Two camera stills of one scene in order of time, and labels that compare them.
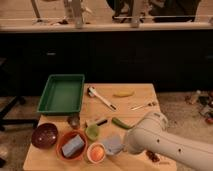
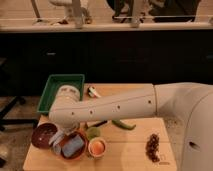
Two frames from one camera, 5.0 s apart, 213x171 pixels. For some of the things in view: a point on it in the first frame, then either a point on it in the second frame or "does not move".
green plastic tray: (62, 94) does not move
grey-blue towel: (113, 144) → (56, 142)
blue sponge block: (71, 146) does not move
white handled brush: (92, 93) does not move
